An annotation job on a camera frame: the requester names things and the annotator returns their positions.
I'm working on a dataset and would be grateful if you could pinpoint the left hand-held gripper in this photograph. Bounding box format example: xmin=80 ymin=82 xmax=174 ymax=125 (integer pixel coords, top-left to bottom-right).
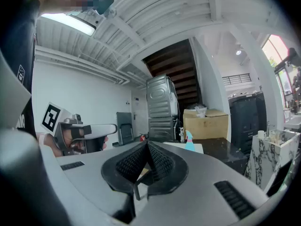
xmin=40 ymin=101 xmax=118 ymax=157

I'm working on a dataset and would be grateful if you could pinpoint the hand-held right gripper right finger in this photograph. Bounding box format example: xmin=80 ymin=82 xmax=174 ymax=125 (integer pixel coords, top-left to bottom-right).
xmin=135 ymin=140 xmax=285 ymax=226

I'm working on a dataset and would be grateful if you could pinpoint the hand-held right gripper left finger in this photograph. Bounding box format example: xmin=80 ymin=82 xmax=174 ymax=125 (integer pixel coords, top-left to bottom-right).
xmin=40 ymin=140 xmax=151 ymax=226

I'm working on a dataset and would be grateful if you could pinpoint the person's left forearm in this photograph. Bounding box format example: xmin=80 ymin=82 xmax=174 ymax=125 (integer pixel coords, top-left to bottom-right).
xmin=36 ymin=132 xmax=57 ymax=158

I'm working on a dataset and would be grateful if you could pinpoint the person's left hand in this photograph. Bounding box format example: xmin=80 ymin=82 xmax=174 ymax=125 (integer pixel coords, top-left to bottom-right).
xmin=63 ymin=130 xmax=110 ymax=156

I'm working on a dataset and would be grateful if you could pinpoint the black marble counter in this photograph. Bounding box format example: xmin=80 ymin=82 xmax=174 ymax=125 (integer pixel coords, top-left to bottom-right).
xmin=192 ymin=137 xmax=249 ymax=175

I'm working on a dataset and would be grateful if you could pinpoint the white door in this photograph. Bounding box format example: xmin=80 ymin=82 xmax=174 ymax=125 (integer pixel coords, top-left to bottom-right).
xmin=130 ymin=93 xmax=149 ymax=140

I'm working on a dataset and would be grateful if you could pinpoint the large cardboard box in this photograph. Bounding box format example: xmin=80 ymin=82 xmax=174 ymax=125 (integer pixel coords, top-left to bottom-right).
xmin=182 ymin=108 xmax=230 ymax=141

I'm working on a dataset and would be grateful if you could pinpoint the dark grey washing machine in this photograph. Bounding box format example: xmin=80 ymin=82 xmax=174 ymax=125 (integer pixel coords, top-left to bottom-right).
xmin=148 ymin=116 xmax=177 ymax=143

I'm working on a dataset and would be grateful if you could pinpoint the clear plastic wrap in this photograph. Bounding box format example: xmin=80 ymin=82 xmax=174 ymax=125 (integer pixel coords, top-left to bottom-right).
xmin=193 ymin=104 xmax=208 ymax=118

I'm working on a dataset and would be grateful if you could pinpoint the white marble vanity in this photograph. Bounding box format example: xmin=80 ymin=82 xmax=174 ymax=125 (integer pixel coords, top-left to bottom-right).
xmin=245 ymin=128 xmax=301 ymax=188

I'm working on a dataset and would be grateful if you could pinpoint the silver washing machine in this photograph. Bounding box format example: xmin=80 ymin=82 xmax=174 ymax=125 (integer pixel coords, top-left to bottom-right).
xmin=145 ymin=73 xmax=179 ymax=119

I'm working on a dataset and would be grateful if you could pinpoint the black cabinet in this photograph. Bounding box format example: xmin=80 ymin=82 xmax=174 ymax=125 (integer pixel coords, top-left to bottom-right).
xmin=228 ymin=91 xmax=268 ymax=155

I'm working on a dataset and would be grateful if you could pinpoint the dark wooden staircase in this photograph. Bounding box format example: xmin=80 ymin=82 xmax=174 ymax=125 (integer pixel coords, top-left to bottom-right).
xmin=142 ymin=38 xmax=201 ymax=105

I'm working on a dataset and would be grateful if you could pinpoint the black railing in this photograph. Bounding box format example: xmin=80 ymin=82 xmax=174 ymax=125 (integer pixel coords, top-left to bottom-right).
xmin=222 ymin=73 xmax=251 ymax=85

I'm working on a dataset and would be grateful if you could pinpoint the rectangular ceiling light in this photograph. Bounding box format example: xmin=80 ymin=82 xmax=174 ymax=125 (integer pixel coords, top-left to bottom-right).
xmin=40 ymin=13 xmax=97 ymax=37

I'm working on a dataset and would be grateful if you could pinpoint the person's black shirt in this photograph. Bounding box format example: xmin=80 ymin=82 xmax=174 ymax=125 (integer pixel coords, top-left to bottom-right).
xmin=0 ymin=0 xmax=41 ymax=138

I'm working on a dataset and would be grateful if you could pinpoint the window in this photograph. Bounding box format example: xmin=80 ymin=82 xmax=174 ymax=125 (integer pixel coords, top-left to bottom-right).
xmin=261 ymin=33 xmax=289 ymax=68

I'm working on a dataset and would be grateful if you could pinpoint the black head-mounted camera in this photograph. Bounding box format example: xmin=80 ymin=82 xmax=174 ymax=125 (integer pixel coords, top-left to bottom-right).
xmin=96 ymin=0 xmax=115 ymax=16

